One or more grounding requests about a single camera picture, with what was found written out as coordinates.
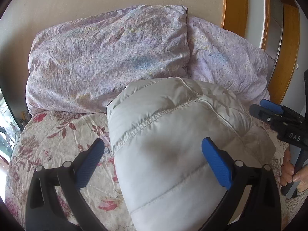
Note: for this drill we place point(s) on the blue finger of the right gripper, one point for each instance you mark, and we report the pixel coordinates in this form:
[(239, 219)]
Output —
[(274, 120), (273, 107)]

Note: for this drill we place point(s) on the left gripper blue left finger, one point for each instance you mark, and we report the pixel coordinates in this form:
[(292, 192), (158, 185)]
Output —
[(43, 209)]

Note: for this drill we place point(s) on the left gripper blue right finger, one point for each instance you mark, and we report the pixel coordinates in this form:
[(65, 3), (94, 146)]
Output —
[(251, 201)]

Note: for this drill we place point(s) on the beige puffer down jacket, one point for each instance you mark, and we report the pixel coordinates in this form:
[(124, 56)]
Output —
[(156, 128)]

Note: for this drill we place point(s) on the right human hand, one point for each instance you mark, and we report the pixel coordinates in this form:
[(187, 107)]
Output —
[(288, 174)]

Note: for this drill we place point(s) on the floral bedspread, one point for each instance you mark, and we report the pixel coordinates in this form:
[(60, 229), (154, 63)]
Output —
[(50, 139)]

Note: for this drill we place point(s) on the right lilac floral pillow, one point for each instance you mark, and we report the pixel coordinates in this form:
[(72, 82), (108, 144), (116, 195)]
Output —
[(224, 58)]

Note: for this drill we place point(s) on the lilac floral pillow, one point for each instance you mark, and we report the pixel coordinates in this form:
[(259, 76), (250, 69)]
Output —
[(80, 66), (224, 58)]

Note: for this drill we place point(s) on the left lilac floral pillow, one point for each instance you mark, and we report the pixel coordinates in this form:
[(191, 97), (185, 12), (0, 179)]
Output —
[(80, 66)]

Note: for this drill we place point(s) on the orange wooden door frame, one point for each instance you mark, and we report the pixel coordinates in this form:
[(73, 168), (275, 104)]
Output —
[(251, 19)]

